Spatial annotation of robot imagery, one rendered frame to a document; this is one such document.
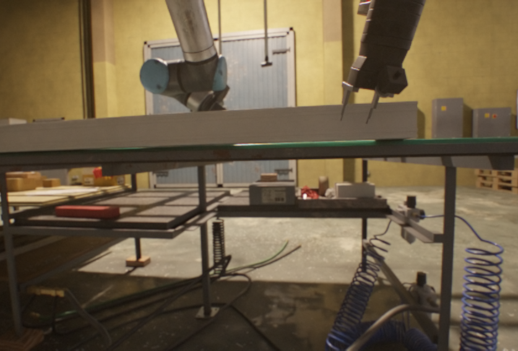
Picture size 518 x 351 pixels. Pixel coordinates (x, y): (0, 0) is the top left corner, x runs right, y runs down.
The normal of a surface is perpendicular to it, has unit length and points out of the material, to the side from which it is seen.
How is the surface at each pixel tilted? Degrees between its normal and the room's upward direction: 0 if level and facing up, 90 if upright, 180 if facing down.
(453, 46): 90
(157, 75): 95
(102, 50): 90
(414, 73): 90
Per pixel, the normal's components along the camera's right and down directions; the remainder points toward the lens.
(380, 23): -0.67, 0.25
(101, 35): -0.15, 0.07
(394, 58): 0.08, 0.59
